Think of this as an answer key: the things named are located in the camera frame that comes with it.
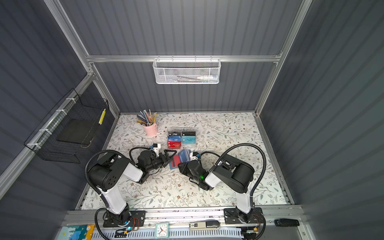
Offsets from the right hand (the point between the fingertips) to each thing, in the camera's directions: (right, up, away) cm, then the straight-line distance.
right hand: (179, 166), depth 90 cm
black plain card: (+5, +20, +9) cm, 22 cm away
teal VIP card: (+5, +16, +9) cm, 19 cm away
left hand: (-2, +7, 0) cm, 7 cm away
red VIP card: (-4, +12, +9) cm, 16 cm away
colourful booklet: (-42, -25, -20) cm, 53 cm away
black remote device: (+57, -24, -15) cm, 64 cm away
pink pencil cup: (-21, +22, +14) cm, 33 cm away
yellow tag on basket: (-42, +30, -7) cm, 53 cm away
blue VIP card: (-4, +16, +9) cm, 19 cm away
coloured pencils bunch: (-26, +30, +12) cm, 41 cm away
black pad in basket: (-49, +22, -17) cm, 57 cm away
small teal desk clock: (-6, -24, -21) cm, 32 cm away
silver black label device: (+16, -21, -22) cm, 34 cm away
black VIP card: (-4, +20, +9) cm, 22 cm away
